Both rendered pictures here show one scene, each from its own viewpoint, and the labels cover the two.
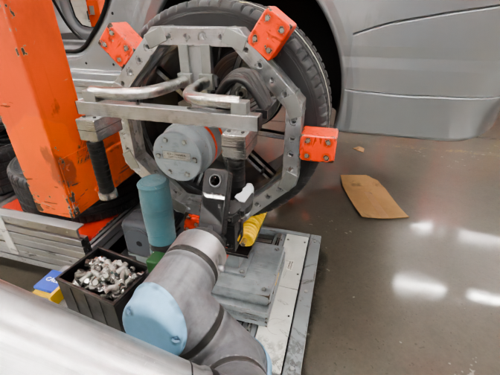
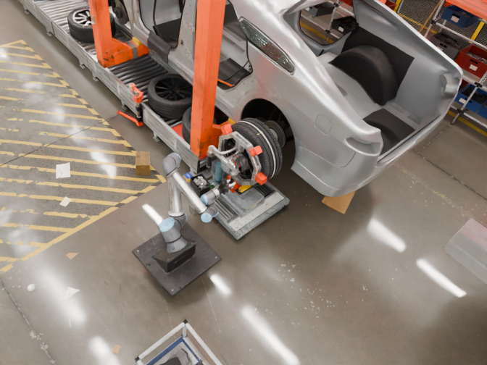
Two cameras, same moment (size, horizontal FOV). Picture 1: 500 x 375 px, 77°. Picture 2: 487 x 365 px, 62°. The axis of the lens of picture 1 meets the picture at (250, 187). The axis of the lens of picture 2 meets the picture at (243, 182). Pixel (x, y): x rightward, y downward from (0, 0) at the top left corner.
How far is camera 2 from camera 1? 3.24 m
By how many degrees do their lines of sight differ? 25
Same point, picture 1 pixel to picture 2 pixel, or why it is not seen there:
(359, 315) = (277, 233)
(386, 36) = (307, 153)
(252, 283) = (243, 203)
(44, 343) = (193, 196)
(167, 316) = (205, 199)
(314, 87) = (264, 165)
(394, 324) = (286, 242)
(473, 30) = (327, 166)
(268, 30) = (253, 152)
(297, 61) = (262, 157)
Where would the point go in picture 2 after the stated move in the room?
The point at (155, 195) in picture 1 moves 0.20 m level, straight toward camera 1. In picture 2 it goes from (219, 169) to (214, 183)
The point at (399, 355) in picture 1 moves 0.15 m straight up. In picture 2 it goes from (277, 249) to (280, 242)
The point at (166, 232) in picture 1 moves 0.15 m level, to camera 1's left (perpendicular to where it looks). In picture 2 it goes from (219, 178) to (207, 171)
